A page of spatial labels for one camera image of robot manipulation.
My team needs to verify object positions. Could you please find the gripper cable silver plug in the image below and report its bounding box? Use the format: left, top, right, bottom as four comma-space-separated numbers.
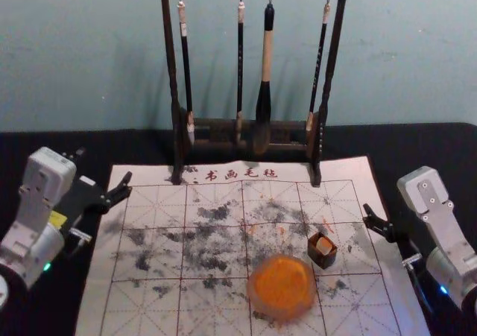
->
401, 253, 435, 314
63, 226, 93, 259

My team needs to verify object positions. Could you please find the large tan handled black brush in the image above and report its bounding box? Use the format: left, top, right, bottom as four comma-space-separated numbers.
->
253, 2, 277, 155

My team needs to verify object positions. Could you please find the thin black brush tan tip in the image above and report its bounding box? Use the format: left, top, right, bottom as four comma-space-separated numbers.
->
305, 2, 332, 134

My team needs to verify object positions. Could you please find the thin black brush white tip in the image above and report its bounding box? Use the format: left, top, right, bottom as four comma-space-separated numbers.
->
176, 0, 197, 147

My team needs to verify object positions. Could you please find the white felt mat red grid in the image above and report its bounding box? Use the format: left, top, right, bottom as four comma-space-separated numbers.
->
74, 155, 433, 336

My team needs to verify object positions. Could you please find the round orange ink paste dish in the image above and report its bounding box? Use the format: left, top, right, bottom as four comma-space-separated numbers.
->
245, 253, 318, 323

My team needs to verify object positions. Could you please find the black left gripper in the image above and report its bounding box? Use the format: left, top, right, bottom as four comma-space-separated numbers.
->
55, 147, 133, 240

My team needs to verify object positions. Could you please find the small dark brown square box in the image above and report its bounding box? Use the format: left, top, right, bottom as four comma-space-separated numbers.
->
307, 231, 338, 270

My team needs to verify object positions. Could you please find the thin black brush brown tip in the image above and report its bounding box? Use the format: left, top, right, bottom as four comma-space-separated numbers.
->
234, 0, 247, 146

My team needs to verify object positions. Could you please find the right gripper cable silver plug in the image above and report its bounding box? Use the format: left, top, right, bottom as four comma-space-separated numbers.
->
401, 253, 435, 314

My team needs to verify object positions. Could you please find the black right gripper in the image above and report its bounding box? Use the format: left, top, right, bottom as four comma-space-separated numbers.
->
361, 203, 430, 268

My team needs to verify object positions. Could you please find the black table cloth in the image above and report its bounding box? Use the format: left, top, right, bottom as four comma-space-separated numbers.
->
0, 121, 477, 336

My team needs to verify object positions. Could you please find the left gripper cable silver plug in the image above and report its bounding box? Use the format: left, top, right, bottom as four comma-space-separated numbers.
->
63, 226, 93, 259

